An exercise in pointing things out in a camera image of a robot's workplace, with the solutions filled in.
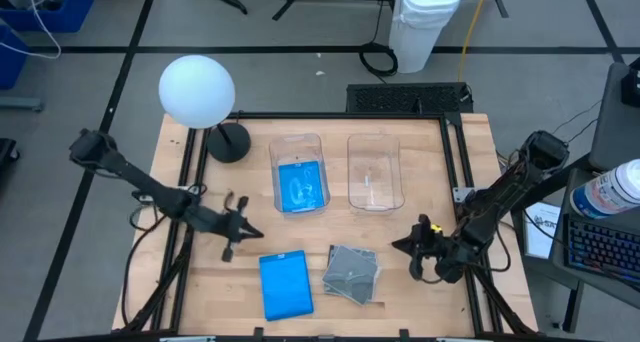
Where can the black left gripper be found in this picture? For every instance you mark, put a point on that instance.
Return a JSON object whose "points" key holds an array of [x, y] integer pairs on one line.
{"points": [[232, 227]]}

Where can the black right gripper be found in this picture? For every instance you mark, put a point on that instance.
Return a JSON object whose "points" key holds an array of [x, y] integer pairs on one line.
{"points": [[425, 247]]}

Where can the grey foil packets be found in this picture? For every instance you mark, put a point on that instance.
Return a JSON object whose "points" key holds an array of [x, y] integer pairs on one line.
{"points": [[350, 274]]}

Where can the blue disc case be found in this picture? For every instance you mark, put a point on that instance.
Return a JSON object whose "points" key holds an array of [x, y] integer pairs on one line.
{"points": [[285, 287], [300, 187]]}

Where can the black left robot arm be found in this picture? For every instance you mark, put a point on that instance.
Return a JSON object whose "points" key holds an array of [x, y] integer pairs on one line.
{"points": [[150, 189]]}

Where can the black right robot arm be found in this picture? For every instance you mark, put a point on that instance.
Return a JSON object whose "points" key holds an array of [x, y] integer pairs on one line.
{"points": [[500, 194]]}

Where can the clear plastic bin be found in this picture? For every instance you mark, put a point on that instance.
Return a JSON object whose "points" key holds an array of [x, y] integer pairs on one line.
{"points": [[295, 149], [375, 172]]}

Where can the black table edge clip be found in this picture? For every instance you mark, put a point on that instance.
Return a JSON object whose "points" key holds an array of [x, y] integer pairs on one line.
{"points": [[258, 333], [404, 334]]}

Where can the white printed paper sheet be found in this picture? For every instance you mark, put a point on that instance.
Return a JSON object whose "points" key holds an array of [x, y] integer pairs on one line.
{"points": [[542, 232]]}

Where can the black perforated computer case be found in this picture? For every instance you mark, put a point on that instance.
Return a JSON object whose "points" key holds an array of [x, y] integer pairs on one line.
{"points": [[400, 99]]}

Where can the white globe table lamp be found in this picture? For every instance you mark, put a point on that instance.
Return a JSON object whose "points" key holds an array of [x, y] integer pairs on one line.
{"points": [[196, 92]]}

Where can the grey keyboard desk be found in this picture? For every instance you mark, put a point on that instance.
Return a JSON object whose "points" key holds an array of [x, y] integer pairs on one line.
{"points": [[595, 282]]}

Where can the black backlit keyboard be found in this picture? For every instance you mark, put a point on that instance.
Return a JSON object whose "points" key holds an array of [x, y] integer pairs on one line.
{"points": [[600, 247]]}

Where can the white wipes canister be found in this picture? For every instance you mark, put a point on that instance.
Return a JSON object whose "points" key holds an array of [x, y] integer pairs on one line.
{"points": [[607, 192]]}

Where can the white trash can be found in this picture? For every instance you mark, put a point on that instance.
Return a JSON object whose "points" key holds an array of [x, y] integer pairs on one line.
{"points": [[420, 27]]}

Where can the grey desk top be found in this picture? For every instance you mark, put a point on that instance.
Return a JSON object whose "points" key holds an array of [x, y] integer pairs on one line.
{"points": [[615, 132]]}

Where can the black floor object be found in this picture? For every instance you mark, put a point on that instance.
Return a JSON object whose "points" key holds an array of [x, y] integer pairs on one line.
{"points": [[7, 152]]}

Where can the black stand leg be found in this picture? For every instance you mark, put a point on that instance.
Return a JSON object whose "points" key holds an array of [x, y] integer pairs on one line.
{"points": [[501, 2]]}

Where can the grey metal floor bar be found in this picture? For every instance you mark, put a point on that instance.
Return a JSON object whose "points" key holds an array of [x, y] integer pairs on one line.
{"points": [[20, 103]]}

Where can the black desk device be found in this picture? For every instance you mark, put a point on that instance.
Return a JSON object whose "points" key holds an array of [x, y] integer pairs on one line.
{"points": [[632, 84]]}

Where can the blue storage bin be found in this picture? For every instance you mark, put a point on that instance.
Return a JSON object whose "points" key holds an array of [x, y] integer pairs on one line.
{"points": [[75, 12], [12, 57]]}

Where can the silver frame bracket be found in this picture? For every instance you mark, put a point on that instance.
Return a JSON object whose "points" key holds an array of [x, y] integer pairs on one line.
{"points": [[461, 194]]}

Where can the black aluminium rig frame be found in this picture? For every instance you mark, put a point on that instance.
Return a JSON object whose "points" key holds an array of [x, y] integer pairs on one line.
{"points": [[350, 115]]}

